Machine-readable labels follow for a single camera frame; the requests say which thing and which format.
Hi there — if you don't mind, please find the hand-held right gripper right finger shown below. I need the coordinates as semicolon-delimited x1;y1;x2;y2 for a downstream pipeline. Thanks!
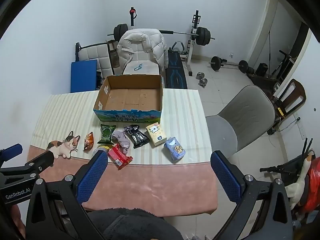
210;150;294;240

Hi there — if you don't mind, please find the black rack post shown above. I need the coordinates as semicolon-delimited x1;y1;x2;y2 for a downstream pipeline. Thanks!
129;7;137;27

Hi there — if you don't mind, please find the cardboard box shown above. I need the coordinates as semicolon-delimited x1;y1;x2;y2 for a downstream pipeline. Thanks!
93;74;164;125

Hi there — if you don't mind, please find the long barbell with black plates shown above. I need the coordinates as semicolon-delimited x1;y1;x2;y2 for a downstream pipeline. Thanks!
107;24;215;47

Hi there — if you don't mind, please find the purple grey cloth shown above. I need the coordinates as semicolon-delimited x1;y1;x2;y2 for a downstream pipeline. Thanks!
112;130;131;154

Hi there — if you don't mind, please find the white padded chair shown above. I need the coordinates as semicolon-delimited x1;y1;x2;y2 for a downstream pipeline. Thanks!
122;61;161;76

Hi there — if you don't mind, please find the blue tissue pack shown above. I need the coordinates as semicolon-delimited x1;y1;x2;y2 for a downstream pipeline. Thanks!
164;137;187;164

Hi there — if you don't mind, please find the blue board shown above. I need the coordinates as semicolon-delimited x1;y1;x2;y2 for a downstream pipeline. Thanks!
70;59;98;93

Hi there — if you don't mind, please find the pile of black weights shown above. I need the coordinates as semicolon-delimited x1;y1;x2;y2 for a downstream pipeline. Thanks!
247;62;269;78

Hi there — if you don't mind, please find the white power strip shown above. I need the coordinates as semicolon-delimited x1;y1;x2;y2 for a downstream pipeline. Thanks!
295;115;306;140

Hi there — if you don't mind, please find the red bag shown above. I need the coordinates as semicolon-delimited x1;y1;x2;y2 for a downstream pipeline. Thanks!
299;164;320;214

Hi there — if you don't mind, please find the white down jacket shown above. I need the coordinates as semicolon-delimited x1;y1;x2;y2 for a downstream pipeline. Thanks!
117;28;168;75

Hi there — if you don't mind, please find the yellow tissue pack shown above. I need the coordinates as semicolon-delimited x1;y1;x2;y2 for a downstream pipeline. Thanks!
146;122;167;147

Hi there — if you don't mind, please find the silver packet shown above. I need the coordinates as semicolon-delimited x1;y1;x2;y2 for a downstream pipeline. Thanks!
93;144;113;155

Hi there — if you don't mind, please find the orange snack packet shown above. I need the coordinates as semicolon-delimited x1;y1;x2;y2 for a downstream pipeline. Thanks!
83;132;94;152

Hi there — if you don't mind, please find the striped cream tablecloth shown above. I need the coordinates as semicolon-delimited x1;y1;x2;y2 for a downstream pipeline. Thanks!
26;89;209;165

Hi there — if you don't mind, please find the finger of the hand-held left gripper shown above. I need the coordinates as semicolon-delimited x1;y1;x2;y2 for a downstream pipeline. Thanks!
0;144;23;167
0;150;55;181

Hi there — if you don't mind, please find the cat plush toy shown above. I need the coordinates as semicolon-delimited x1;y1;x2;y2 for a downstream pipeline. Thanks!
47;131;81;159

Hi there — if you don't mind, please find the goose plush toy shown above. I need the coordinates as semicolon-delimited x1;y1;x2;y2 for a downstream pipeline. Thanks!
285;150;315;209

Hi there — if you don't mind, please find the white padded stool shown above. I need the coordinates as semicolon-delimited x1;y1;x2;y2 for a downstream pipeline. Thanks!
76;42;113;77

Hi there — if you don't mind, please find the dark fleece garment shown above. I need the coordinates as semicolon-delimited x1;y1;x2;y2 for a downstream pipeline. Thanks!
89;206;184;240

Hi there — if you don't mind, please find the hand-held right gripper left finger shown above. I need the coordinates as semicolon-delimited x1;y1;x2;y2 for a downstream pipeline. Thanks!
25;150;109;240

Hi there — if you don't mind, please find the white weight rack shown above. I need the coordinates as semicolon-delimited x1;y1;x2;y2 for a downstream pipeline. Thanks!
185;10;202;77

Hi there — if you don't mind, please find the black metal frame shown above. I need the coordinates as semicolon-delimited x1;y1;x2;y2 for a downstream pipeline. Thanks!
260;137;315;180

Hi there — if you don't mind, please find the wooden chair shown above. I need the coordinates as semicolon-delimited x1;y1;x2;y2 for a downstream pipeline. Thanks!
271;79;307;130

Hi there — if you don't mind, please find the short barbell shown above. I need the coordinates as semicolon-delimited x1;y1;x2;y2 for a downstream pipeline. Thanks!
209;56;249;74

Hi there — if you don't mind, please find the red snack packet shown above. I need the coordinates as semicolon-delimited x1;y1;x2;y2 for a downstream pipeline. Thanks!
107;144;133;170

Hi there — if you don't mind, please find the black packet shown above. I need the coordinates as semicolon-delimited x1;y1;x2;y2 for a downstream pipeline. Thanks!
124;124;150;149

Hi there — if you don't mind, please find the pink tablecloth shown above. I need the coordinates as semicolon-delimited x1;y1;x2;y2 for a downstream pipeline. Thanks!
26;145;218;218

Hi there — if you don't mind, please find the grey office chair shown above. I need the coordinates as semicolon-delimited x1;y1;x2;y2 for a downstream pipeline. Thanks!
205;85;275;159

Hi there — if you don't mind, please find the green snack packet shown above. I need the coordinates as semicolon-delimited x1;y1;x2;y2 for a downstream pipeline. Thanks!
97;124;117;145

